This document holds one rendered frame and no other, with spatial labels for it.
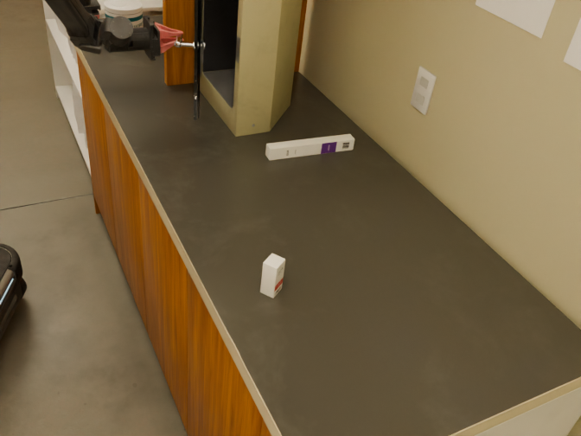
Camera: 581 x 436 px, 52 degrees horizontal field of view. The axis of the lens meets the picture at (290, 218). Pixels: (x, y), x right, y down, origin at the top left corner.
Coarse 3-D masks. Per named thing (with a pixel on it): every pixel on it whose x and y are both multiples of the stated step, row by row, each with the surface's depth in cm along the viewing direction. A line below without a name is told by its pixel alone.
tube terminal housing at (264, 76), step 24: (240, 0) 151; (264, 0) 152; (288, 0) 160; (240, 24) 154; (264, 24) 156; (288, 24) 166; (240, 48) 158; (264, 48) 161; (288, 48) 173; (240, 72) 162; (264, 72) 165; (288, 72) 180; (216, 96) 181; (240, 96) 166; (264, 96) 170; (288, 96) 188; (240, 120) 171; (264, 120) 175
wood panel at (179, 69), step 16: (176, 0) 180; (192, 0) 182; (304, 0) 199; (176, 16) 183; (192, 16) 185; (304, 16) 203; (192, 32) 188; (176, 48) 189; (192, 48) 192; (176, 64) 192; (192, 64) 195; (176, 80) 196; (192, 80) 198
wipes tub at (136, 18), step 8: (112, 0) 211; (120, 0) 211; (128, 0) 212; (136, 0) 213; (112, 8) 204; (120, 8) 205; (128, 8) 206; (136, 8) 207; (112, 16) 206; (128, 16) 206; (136, 16) 208; (136, 24) 210
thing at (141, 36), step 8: (144, 16) 157; (144, 24) 158; (152, 24) 154; (136, 32) 155; (144, 32) 156; (152, 32) 155; (136, 40) 155; (144, 40) 156; (136, 48) 156; (144, 48) 158; (152, 48) 157; (152, 56) 159
